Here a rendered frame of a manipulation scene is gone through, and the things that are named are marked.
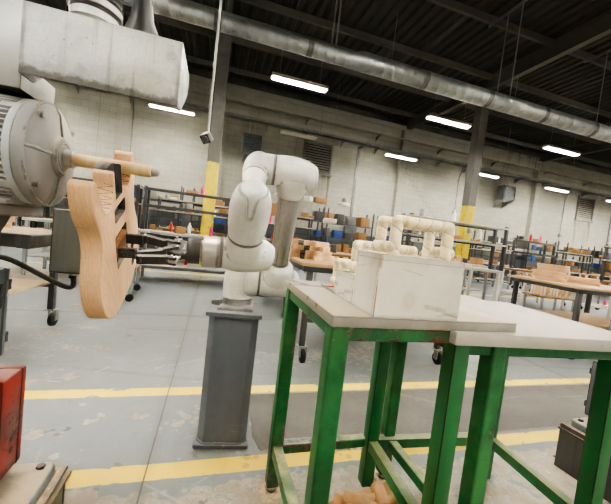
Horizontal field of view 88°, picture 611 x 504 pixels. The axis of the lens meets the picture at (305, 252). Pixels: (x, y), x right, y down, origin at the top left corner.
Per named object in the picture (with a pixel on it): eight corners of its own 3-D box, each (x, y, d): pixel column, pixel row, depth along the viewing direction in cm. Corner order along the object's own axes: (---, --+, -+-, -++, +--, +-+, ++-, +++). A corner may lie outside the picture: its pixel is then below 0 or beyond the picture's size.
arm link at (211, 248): (220, 257, 99) (200, 256, 97) (223, 232, 95) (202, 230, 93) (219, 274, 91) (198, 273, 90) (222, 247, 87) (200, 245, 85)
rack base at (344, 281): (351, 304, 97) (355, 275, 97) (332, 293, 113) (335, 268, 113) (426, 308, 105) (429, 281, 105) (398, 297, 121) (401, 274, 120)
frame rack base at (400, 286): (373, 318, 83) (382, 253, 82) (350, 304, 98) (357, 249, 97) (458, 321, 91) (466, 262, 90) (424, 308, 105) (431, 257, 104)
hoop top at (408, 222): (394, 225, 84) (396, 213, 84) (388, 225, 87) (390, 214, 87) (456, 233, 90) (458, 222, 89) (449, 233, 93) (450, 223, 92)
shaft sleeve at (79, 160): (75, 168, 81) (70, 161, 78) (78, 158, 82) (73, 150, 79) (151, 179, 86) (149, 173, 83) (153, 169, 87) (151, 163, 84)
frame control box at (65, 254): (-24, 292, 88) (-18, 200, 87) (21, 279, 109) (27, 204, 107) (78, 297, 95) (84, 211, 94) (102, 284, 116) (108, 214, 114)
